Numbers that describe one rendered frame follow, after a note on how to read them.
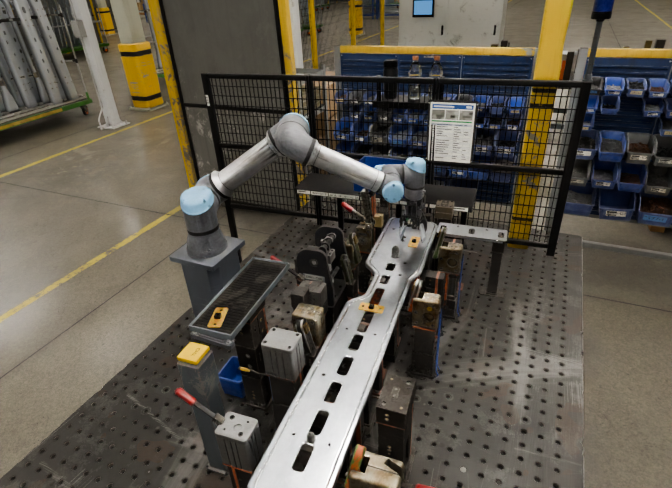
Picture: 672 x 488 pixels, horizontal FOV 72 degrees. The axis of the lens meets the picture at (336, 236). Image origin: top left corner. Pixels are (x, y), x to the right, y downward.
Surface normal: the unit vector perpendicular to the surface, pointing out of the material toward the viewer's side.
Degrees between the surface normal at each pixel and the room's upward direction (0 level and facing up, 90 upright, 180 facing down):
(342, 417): 0
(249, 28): 90
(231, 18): 89
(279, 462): 0
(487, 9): 90
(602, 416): 0
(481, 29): 90
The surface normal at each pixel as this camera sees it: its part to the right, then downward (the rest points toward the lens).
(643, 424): -0.05, -0.87
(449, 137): -0.34, 0.48
